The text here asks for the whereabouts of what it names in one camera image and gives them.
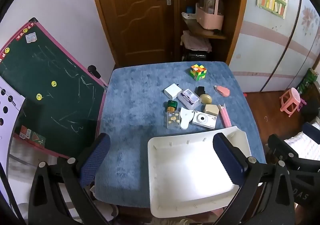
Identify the brown wooden corner shelf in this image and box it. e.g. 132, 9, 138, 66
172, 0, 250, 66

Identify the white plastic tray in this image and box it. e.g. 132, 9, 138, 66
147, 126, 252, 218

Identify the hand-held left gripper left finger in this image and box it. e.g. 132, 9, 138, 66
28, 132, 112, 225

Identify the white charger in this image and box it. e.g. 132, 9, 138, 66
164, 84, 184, 99

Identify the colourful puzzle cube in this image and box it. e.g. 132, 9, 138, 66
189, 64, 208, 82

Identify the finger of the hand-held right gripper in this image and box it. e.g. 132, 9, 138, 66
267, 134, 320, 173
302, 122, 320, 144

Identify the pink toothbrush case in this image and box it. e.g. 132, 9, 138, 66
218, 103, 232, 127

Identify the floral wardrobe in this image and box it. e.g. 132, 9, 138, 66
229, 0, 320, 93

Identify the folded pink cloth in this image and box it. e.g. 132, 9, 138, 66
180, 30, 212, 52

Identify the checkered bed sheet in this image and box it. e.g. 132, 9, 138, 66
285, 125, 320, 160

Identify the clear plastic box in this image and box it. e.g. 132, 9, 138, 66
177, 88, 202, 111

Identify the black chalkboard knob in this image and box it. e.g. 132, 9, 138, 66
87, 65, 102, 79

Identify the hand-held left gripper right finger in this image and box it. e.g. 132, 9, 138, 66
213, 132, 295, 225

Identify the green bottle with gold cap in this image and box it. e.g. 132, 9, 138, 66
166, 100, 178, 112

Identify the clear case with yellow stickers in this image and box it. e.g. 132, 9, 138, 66
166, 110, 181, 129

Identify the white camera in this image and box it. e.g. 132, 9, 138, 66
192, 110, 217, 129

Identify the pink plastic stool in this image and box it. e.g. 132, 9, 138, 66
279, 88, 302, 117

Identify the green chalkboard with pink frame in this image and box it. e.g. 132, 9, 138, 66
0, 18, 108, 159

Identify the white board with holes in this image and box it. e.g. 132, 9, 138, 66
0, 75, 27, 190

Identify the brown wooden door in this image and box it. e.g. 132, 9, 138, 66
87, 0, 180, 68

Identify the dark cloth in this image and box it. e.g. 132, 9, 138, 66
301, 108, 318, 123

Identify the green bag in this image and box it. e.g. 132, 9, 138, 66
296, 68, 318, 96

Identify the beige square box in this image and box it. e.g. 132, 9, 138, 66
203, 104, 220, 116

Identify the dark bag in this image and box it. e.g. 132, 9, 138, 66
184, 50, 208, 62

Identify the white flat plastic piece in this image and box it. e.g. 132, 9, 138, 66
179, 107, 195, 130

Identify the pink storage basket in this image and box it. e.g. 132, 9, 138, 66
195, 0, 225, 29

